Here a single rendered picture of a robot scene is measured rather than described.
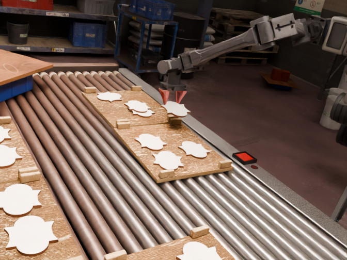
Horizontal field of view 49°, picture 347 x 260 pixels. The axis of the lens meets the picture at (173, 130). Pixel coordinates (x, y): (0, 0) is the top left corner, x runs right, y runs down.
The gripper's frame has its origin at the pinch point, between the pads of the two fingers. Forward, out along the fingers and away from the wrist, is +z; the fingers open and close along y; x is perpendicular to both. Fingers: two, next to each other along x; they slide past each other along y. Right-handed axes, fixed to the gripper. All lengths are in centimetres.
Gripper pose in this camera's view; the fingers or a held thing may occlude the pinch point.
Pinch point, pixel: (171, 103)
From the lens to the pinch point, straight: 172.5
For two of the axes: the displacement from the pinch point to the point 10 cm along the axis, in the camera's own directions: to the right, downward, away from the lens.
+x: -4.9, -3.3, 8.1
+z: -1.1, 9.4, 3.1
